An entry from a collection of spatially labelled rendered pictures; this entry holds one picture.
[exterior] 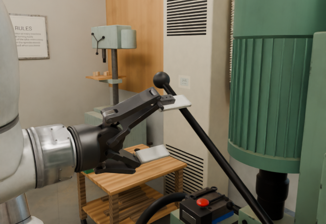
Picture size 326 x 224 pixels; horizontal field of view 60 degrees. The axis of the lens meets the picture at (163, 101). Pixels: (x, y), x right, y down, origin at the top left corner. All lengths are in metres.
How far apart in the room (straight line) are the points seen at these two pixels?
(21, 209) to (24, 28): 2.61
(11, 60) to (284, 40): 0.37
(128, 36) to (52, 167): 2.26
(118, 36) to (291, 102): 2.35
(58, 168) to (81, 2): 3.26
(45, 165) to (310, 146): 0.37
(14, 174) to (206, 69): 1.76
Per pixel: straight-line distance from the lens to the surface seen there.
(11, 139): 0.40
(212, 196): 0.82
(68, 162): 0.44
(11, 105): 0.39
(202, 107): 2.12
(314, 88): 0.45
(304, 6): 0.47
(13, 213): 0.93
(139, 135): 2.98
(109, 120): 0.44
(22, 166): 0.42
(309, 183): 0.48
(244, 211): 0.64
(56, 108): 3.52
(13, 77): 0.38
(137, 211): 2.25
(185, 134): 2.30
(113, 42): 2.74
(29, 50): 3.36
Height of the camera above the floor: 1.40
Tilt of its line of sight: 11 degrees down
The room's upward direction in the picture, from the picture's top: straight up
